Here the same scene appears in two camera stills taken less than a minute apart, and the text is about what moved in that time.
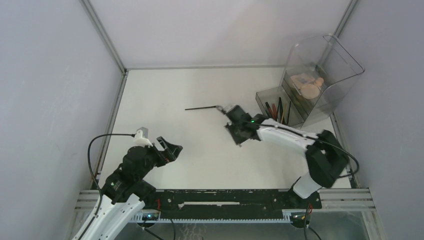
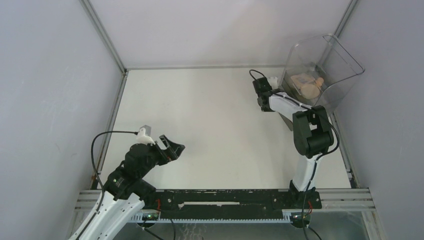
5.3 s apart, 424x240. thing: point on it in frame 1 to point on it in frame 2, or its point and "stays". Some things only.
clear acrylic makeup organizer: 317,71 stays
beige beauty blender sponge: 319,81 stays
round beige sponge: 310,91 stays
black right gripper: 239,139 to 265,110
